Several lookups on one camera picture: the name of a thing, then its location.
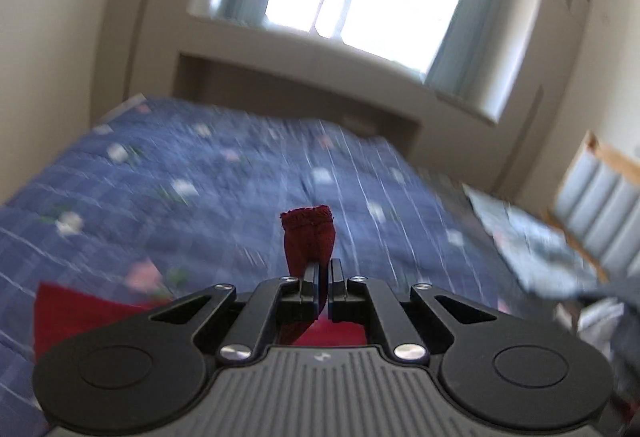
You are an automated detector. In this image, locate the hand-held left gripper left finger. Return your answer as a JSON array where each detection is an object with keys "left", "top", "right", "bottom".
[{"left": 149, "top": 261, "right": 321, "bottom": 364}]

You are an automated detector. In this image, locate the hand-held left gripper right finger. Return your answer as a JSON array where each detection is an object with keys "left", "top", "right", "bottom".
[{"left": 329, "top": 259, "right": 512, "bottom": 363}]

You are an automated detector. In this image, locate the dark red knit sweater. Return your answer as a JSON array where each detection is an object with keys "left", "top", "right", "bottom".
[{"left": 34, "top": 204, "right": 372, "bottom": 364}]

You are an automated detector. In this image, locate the blue checked floral quilt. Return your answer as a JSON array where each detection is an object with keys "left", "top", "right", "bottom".
[{"left": 0, "top": 97, "right": 616, "bottom": 437}]

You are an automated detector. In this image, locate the pale floral cloth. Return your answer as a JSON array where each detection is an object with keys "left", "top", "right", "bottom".
[{"left": 462, "top": 184, "right": 608, "bottom": 300}]

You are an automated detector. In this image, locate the beige headboard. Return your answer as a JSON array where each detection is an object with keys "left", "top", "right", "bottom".
[{"left": 174, "top": 51, "right": 422, "bottom": 144}]

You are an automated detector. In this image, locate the wooden chair with padded back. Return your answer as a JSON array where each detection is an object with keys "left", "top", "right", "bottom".
[{"left": 546, "top": 131, "right": 640, "bottom": 284}]

